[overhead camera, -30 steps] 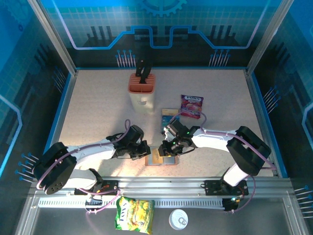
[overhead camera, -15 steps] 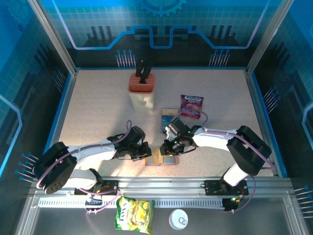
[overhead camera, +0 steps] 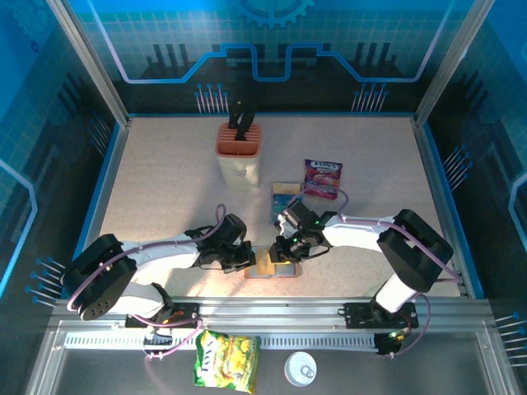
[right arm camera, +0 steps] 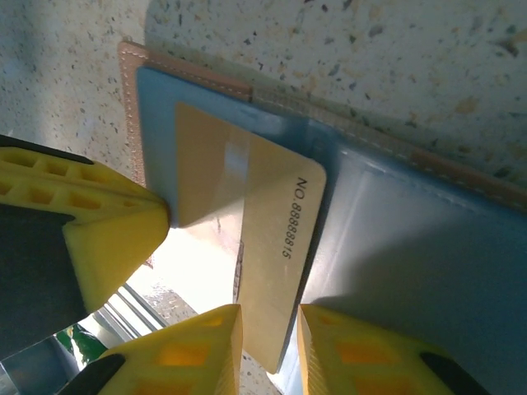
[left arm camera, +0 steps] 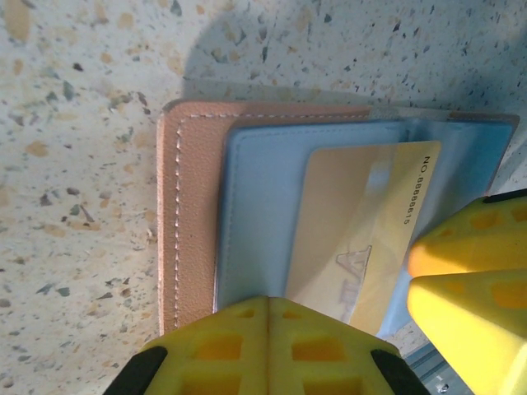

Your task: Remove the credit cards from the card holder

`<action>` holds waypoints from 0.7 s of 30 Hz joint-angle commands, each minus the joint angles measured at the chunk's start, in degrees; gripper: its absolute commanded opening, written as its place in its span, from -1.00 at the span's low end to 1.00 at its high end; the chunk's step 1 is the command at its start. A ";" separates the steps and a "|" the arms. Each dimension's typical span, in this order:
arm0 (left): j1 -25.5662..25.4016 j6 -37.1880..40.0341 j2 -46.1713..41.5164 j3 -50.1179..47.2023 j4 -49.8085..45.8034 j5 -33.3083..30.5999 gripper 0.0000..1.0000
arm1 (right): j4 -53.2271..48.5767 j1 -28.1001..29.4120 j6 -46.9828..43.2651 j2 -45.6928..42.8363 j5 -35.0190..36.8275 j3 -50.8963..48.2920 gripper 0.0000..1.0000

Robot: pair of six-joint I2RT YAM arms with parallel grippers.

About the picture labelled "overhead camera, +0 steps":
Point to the tan leather card holder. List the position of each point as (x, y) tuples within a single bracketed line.
[(288, 272)]

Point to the aluminium frame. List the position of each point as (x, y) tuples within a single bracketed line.
[(267, 314)]

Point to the silver tin can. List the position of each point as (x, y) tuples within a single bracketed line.
[(300, 368)]

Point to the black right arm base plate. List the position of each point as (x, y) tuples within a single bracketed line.
[(358, 317)]

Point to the purple snack bag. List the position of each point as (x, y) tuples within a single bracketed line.
[(323, 177)]

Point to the yellow card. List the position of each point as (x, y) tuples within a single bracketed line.
[(263, 265), (286, 189)]

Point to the teal VIP card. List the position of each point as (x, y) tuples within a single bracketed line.
[(280, 205)]

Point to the cream and orange knife block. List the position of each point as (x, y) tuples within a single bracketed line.
[(239, 173)]

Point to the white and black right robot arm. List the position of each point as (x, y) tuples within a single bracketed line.
[(354, 232)]

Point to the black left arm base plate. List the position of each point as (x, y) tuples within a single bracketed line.
[(185, 314)]

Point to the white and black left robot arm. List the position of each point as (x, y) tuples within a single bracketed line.
[(164, 255)]

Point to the yellow green chips bag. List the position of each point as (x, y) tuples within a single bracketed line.
[(226, 362)]

